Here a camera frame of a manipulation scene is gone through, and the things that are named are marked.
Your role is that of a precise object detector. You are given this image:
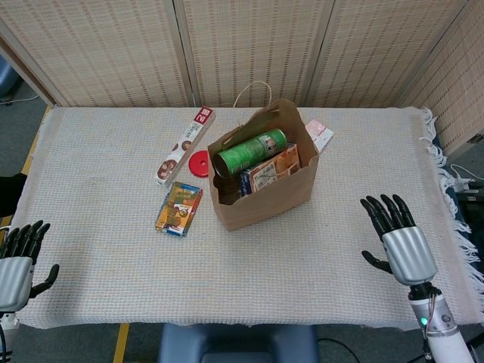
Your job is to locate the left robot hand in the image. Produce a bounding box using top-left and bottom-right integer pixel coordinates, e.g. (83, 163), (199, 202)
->
(0, 219), (61, 312)

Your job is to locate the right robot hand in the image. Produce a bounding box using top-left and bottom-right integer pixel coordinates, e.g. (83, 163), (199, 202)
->
(359, 194), (439, 287)

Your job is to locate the orange cookie box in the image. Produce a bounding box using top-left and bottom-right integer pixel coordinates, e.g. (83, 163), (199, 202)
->
(237, 142), (302, 197)

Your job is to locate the green chips can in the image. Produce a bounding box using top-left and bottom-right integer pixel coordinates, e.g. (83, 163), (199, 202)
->
(215, 128), (289, 178)

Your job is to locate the pink-white packet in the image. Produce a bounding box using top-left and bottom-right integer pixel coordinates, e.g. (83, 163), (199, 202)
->
(305, 119), (335, 154)

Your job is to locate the brown paper shopping bag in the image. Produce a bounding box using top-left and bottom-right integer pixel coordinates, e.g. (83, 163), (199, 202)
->
(206, 80), (321, 232)

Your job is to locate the yellow colourful snack packet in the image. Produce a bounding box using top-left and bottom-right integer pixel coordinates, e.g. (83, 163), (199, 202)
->
(154, 181), (204, 238)

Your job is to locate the long white cookie box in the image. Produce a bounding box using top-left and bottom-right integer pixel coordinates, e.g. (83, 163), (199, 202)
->
(154, 107), (216, 189)

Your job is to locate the black object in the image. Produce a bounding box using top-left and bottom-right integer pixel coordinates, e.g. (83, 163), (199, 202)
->
(0, 173), (28, 219)

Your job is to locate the white power strip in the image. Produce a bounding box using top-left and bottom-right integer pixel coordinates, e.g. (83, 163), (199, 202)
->
(449, 164), (484, 194)

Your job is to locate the beige woven tablecloth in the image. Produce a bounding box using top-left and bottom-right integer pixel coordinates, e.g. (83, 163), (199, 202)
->
(10, 105), (484, 332)

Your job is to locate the blue office chair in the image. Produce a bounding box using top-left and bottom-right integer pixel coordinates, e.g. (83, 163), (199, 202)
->
(0, 56), (20, 100)

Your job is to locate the red round disc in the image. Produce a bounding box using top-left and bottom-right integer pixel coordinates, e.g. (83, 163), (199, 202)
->
(188, 150), (211, 178)

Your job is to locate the woven folding screen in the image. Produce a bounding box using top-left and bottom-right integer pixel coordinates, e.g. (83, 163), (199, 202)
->
(0, 0), (484, 156)

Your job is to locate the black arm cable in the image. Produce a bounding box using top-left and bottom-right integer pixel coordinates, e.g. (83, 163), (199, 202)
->
(316, 337), (358, 363)

